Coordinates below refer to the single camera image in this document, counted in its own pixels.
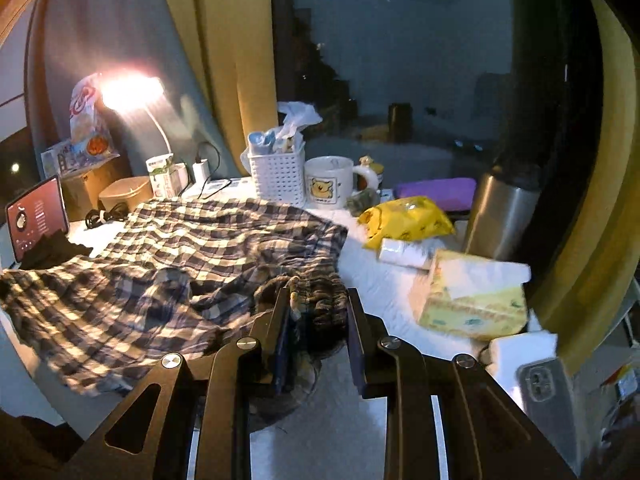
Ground yellow tissue pack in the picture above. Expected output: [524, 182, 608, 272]
[412, 248, 532, 341]

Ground white charger with black cable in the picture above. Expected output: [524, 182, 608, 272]
[192, 141, 221, 200]

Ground green white carton box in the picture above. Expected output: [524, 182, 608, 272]
[145, 153, 182, 198]

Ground phone in clear case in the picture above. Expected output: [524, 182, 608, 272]
[516, 358, 579, 474]

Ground yellow curtain right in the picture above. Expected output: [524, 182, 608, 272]
[529, 0, 639, 374]

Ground stainless steel thermos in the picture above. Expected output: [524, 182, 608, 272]
[462, 162, 540, 261]

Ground purple case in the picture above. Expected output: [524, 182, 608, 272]
[393, 178, 476, 212]

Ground tablet with red screen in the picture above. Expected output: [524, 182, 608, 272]
[4, 176, 70, 263]

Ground grey blue curtain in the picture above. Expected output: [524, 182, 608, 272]
[25, 0, 239, 177]

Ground plaid checkered pants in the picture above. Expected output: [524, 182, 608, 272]
[1, 199, 348, 396]

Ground white desk lamp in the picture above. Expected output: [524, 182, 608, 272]
[99, 70, 191, 174]

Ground yellow curtain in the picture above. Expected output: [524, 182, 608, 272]
[167, 0, 278, 159]
[529, 0, 639, 374]

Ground black cloth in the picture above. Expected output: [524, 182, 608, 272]
[21, 231, 92, 270]

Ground cardboard box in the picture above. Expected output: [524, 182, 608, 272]
[61, 156, 131, 222]

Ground white textured tablecloth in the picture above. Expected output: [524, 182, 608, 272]
[0, 174, 532, 480]

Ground white perforated plastic basket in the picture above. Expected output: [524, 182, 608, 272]
[245, 144, 306, 207]

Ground brown lidded box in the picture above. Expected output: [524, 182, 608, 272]
[99, 177, 153, 212]

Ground small figurine behind mug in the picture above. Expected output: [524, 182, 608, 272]
[359, 155, 384, 188]

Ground white tissue packet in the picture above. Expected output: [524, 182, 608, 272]
[378, 238, 442, 270]

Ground coiled black cable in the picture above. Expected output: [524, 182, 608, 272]
[84, 200, 130, 230]

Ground yellow curtain left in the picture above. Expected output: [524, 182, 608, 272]
[167, 0, 278, 159]

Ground yellow duck plastic bag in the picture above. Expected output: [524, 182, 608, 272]
[358, 196, 454, 250]

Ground snack bag with pumpkin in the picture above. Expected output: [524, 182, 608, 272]
[68, 73, 119, 167]

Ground white bear mug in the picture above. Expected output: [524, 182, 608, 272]
[304, 156, 378, 209]

